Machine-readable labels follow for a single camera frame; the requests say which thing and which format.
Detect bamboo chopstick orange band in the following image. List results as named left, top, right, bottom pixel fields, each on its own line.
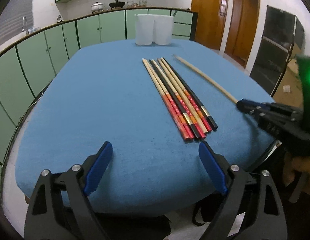
left=150, top=59, right=207, bottom=140

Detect chrome kitchen faucet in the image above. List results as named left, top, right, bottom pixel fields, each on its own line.
left=22, top=16, right=29, bottom=36

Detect bamboo chopstick red end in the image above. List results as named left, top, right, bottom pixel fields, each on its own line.
left=142, top=59, right=194, bottom=141

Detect bamboo chopstick red pattern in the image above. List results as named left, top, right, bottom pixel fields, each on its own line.
left=157, top=58, right=212, bottom=134

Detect light wooden chopstick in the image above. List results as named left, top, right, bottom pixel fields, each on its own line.
left=141, top=58, right=192, bottom=142

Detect grey window blind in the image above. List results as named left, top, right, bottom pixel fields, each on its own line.
left=0, top=0, right=34, bottom=45

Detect black cabinet at right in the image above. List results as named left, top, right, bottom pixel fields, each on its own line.
left=250, top=6, right=305, bottom=96

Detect cardboard box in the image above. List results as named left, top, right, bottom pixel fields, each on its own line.
left=273, top=59, right=303, bottom=108

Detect black chopstick red pattern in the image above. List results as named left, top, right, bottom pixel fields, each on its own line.
left=161, top=57, right=218, bottom=131

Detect white cooking pot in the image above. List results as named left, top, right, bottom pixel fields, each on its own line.
left=91, top=2, right=104, bottom=14

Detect brown wooden door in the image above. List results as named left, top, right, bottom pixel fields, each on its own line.
left=191, top=0, right=228, bottom=50

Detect white double utensil holder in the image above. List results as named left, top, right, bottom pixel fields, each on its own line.
left=135, top=14, right=174, bottom=46

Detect plain bamboo chopstick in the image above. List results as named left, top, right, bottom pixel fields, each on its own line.
left=173, top=54, right=238, bottom=104

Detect black wok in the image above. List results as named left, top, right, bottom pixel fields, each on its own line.
left=109, top=0, right=125, bottom=10

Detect metal kettle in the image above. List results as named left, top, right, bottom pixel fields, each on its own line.
left=56, top=15, right=64, bottom=23

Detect black chopstick gold band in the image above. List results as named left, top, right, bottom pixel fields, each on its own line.
left=149, top=60, right=205, bottom=140

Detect blue table cloth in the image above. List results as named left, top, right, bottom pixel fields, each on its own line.
left=15, top=40, right=274, bottom=215

